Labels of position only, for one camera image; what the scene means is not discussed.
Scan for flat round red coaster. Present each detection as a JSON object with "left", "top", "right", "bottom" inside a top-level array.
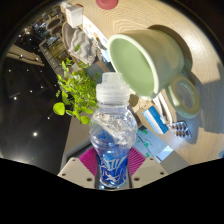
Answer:
[{"left": 95, "top": 0, "right": 119, "bottom": 10}]

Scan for printed paper leaflets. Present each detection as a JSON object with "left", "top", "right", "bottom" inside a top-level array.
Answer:
[{"left": 81, "top": 14, "right": 109, "bottom": 51}]

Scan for dark-framed window with decals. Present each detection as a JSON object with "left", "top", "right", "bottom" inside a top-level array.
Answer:
[{"left": 131, "top": 124, "right": 174, "bottom": 161}]

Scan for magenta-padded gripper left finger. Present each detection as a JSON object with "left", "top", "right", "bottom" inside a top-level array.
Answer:
[{"left": 57, "top": 146, "right": 98, "bottom": 189}]

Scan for small blue white box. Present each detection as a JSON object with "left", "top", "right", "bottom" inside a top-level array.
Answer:
[{"left": 142, "top": 105, "right": 170, "bottom": 135}]

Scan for grey white chevron pillow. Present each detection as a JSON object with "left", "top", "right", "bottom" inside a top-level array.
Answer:
[{"left": 68, "top": 28, "right": 98, "bottom": 66}]

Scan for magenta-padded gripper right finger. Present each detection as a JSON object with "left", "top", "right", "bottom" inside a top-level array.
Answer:
[{"left": 127, "top": 146, "right": 169, "bottom": 190}]

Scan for group of dining chairs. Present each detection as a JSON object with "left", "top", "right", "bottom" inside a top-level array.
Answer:
[{"left": 33, "top": 13, "right": 66, "bottom": 38}]

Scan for silver blister pack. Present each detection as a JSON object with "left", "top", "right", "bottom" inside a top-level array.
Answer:
[{"left": 169, "top": 120, "right": 193, "bottom": 139}]

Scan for group of ceiling lights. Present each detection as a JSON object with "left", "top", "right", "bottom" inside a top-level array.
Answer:
[{"left": 6, "top": 54, "right": 54, "bottom": 139}]

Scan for curved grey sofa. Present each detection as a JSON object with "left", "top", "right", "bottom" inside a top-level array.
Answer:
[{"left": 61, "top": 21, "right": 111, "bottom": 73}]

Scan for potted green plant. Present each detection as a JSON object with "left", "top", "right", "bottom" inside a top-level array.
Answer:
[{"left": 52, "top": 43, "right": 101, "bottom": 126}]

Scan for pale green mug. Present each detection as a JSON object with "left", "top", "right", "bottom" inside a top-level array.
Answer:
[{"left": 107, "top": 28, "right": 202, "bottom": 120}]

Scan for clear bottle with blue label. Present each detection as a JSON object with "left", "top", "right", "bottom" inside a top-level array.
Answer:
[{"left": 89, "top": 71, "right": 138, "bottom": 190}]

